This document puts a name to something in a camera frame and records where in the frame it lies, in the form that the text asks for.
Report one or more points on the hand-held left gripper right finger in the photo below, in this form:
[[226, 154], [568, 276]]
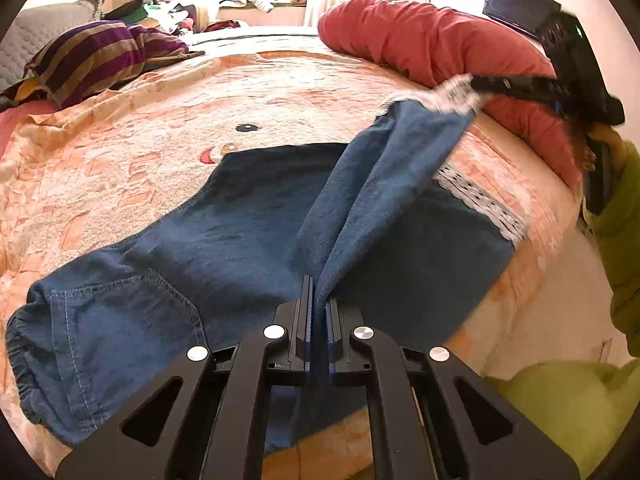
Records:
[[333, 330]]

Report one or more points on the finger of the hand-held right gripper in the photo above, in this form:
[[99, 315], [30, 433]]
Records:
[[540, 99], [510, 83]]

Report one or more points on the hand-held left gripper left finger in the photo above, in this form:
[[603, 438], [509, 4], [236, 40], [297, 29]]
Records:
[[305, 320]]

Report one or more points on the blue pants with lace trim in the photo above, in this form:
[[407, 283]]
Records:
[[240, 210]]

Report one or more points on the person's right forearm green sleeve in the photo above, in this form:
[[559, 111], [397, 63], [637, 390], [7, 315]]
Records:
[[620, 240]]

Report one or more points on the person's right hand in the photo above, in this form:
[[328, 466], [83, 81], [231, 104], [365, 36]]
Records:
[[610, 140]]

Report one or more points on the black monitor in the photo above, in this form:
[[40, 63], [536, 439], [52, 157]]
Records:
[[515, 2]]

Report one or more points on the red duvet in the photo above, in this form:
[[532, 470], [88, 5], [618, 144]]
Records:
[[425, 35]]

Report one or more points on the peach printed blanket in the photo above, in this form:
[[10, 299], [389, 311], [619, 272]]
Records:
[[150, 150]]

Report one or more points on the clutter on windowsill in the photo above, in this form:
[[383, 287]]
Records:
[[260, 1]]

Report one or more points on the purple striped cloth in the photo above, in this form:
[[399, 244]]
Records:
[[100, 55]]

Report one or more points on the pile of colourful clothes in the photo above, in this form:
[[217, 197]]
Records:
[[155, 10]]

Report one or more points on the pink pillow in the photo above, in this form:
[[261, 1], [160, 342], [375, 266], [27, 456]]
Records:
[[20, 120]]

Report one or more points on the black yellow cloth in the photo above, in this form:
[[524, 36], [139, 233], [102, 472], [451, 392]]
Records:
[[20, 92]]

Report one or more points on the grey quilted pillow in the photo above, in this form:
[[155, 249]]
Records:
[[40, 35]]

